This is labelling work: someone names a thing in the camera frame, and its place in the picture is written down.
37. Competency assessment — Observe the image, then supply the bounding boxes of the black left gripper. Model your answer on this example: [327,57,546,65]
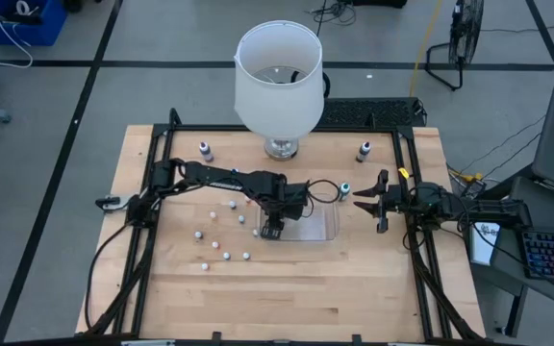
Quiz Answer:
[256,181,311,241]

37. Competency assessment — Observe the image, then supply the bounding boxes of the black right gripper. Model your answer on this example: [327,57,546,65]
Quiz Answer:
[352,168,411,235]

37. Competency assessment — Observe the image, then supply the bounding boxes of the clear plastic bin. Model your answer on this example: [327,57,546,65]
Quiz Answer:
[256,199,340,242]

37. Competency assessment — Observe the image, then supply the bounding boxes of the black tip food coloring bottle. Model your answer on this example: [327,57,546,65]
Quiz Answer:
[355,140,372,164]

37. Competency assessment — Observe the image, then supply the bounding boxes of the black mesh computer case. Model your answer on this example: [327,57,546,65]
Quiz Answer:
[315,96,428,130]

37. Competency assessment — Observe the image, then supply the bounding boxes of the white printed sheet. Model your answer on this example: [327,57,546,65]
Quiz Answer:
[468,220,502,267]

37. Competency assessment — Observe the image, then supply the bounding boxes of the white shade silver table lamp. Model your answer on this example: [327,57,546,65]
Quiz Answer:
[233,19,326,162]

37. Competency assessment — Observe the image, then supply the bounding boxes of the dark grey desk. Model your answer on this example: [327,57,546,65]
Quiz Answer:
[468,175,554,337]

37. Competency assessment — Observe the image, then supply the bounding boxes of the silver black table clamp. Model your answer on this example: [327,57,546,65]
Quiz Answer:
[94,193,130,213]

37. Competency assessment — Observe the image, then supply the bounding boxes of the backlit black keyboard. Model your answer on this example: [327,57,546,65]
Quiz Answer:
[520,229,554,284]

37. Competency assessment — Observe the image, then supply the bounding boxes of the black floor fan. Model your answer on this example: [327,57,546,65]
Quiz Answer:
[424,0,486,92]

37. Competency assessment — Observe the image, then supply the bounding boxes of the blue plastic crate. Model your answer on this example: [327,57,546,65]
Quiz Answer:
[0,0,69,48]

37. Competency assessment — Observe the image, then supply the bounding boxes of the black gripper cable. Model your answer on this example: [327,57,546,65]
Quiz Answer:
[303,178,341,220]

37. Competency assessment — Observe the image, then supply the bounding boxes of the yellow cable connector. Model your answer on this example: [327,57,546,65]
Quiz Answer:
[452,168,484,186]

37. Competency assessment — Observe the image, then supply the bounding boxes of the black aluminium frame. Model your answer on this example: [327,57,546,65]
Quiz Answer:
[75,108,488,346]

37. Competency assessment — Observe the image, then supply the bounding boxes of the black floor cable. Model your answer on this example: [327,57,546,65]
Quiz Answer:
[445,113,547,191]

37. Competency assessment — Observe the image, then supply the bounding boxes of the black base cable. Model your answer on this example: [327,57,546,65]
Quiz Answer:
[83,220,137,333]

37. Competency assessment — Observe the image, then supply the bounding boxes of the black cable bundle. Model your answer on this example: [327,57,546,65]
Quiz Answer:
[305,0,358,28]

